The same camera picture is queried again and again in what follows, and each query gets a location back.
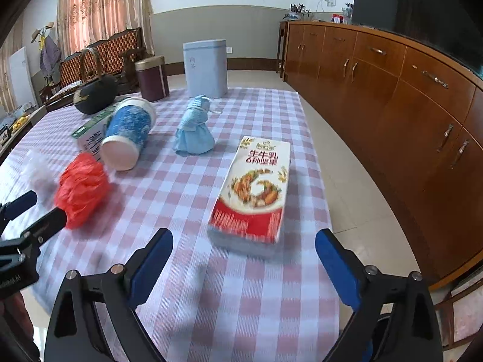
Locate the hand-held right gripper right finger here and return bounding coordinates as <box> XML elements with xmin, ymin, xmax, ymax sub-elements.
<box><xmin>316</xmin><ymin>229</ymin><xmax>442</xmax><ymax>362</ymax></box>

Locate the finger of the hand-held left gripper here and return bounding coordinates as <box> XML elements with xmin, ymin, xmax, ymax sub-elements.
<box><xmin>22</xmin><ymin>207</ymin><xmax>68</xmax><ymax>249</ymax></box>
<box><xmin>0</xmin><ymin>190</ymin><xmax>39</xmax><ymax>227</ymax></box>

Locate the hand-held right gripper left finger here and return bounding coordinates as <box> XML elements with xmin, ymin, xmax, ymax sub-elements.
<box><xmin>44</xmin><ymin>228</ymin><xmax>173</xmax><ymax>362</ymax></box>

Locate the red plastic bag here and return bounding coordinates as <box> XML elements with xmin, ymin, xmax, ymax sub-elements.
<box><xmin>54</xmin><ymin>153</ymin><xmax>114</xmax><ymax>230</ymax></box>

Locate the red and white carton box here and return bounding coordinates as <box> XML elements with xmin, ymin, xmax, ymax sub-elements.
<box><xmin>207</xmin><ymin>136</ymin><xmax>292</xmax><ymax>260</ymax></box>

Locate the person's left forearm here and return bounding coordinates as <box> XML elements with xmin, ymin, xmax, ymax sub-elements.
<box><xmin>0</xmin><ymin>293</ymin><xmax>41</xmax><ymax>362</ymax></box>

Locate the crumpled clear plastic bag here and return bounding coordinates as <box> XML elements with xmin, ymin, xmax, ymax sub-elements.
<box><xmin>21</xmin><ymin>150</ymin><xmax>64</xmax><ymax>201</ymax></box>

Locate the checked tablecloth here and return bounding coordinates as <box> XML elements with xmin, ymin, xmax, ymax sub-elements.
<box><xmin>0</xmin><ymin>87</ymin><xmax>342</xmax><ymax>362</ymax></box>

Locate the green and white carton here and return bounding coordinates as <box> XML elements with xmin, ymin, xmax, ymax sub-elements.
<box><xmin>71</xmin><ymin>105</ymin><xmax>117</xmax><ymax>164</ymax></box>

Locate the white appliance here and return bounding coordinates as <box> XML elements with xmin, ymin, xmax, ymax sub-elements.
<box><xmin>8</xmin><ymin>47</ymin><xmax>39</xmax><ymax>109</ymax></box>

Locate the blue and white paper cup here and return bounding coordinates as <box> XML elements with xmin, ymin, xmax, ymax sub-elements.
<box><xmin>101</xmin><ymin>97</ymin><xmax>157</xmax><ymax>171</ymax></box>

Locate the black cast iron teapot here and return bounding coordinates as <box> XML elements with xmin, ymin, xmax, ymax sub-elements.
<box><xmin>73</xmin><ymin>48</ymin><xmax>120</xmax><ymax>115</ymax></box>

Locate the blue face mask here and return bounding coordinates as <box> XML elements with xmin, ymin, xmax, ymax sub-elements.
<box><xmin>174</xmin><ymin>94</ymin><xmax>223</xmax><ymax>158</ymax></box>

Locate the wooden television cabinet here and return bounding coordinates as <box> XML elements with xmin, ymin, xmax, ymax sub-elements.
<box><xmin>282</xmin><ymin>21</ymin><xmax>483</xmax><ymax>292</ymax></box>

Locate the wooden bench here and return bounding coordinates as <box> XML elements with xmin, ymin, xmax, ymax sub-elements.
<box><xmin>40</xmin><ymin>27</ymin><xmax>148</xmax><ymax>107</ymax></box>

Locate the maroon canister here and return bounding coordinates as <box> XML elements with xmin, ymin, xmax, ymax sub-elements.
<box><xmin>135</xmin><ymin>55</ymin><xmax>170</xmax><ymax>102</ymax></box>

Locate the light blue tin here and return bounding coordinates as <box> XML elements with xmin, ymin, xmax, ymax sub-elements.
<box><xmin>183</xmin><ymin>39</ymin><xmax>229</xmax><ymax>99</ymax></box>

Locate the pink patterned curtain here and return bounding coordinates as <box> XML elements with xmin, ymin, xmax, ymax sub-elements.
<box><xmin>56</xmin><ymin>0</ymin><xmax>154</xmax><ymax>60</ymax></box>

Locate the small potted plant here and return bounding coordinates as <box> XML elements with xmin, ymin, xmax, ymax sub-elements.
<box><xmin>283</xmin><ymin>3</ymin><xmax>314</xmax><ymax>22</ymax></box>

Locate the black flat television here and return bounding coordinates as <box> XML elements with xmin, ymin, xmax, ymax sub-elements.
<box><xmin>353</xmin><ymin>0</ymin><xmax>483</xmax><ymax>73</ymax></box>

